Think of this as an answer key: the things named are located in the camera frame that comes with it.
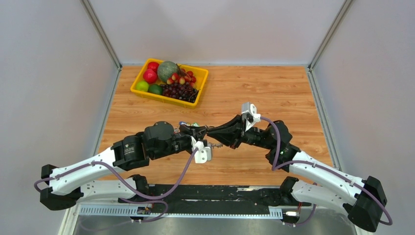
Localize light green lime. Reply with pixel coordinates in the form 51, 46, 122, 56
135, 80, 150, 92

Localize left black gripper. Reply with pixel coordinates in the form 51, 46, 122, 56
153, 125, 208, 161

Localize red apple front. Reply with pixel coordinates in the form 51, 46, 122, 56
143, 69, 158, 84

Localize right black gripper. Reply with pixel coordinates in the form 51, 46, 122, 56
207, 114, 274, 150

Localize red lychee cluster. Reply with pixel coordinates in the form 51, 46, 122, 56
166, 69, 197, 88

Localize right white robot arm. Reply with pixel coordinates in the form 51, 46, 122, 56
207, 115, 393, 233

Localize purple grape bunch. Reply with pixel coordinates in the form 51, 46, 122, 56
160, 82, 199, 103

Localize green melon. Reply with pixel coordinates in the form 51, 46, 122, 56
157, 61, 180, 83

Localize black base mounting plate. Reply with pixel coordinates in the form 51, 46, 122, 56
138, 184, 299, 216

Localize aluminium frame rail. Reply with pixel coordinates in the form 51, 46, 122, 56
61, 183, 325, 219

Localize pile of coloured tagged keys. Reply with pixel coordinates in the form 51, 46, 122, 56
175, 121, 201, 135

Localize large silver keyring with clips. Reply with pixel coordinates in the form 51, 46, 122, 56
207, 142, 223, 150

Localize red apple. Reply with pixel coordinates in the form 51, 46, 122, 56
143, 69, 158, 84
147, 61, 160, 73

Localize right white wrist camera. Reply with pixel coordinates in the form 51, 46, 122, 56
241, 102, 261, 131

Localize dark green lime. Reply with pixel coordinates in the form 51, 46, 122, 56
148, 84, 163, 95

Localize red apple back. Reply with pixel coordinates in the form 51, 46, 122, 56
147, 61, 160, 73

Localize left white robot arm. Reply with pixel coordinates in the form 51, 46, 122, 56
34, 121, 211, 211

